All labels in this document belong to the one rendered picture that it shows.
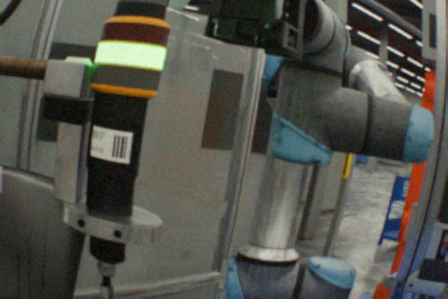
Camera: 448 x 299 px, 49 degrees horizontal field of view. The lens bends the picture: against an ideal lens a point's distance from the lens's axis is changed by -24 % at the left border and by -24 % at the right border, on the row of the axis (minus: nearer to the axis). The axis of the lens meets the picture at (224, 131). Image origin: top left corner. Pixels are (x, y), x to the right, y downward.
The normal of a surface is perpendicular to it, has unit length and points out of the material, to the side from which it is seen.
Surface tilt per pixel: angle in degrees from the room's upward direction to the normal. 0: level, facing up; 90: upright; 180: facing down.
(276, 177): 88
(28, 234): 45
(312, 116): 90
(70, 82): 90
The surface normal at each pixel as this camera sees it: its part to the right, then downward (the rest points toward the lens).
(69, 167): 0.01, 0.05
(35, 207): 0.29, -0.66
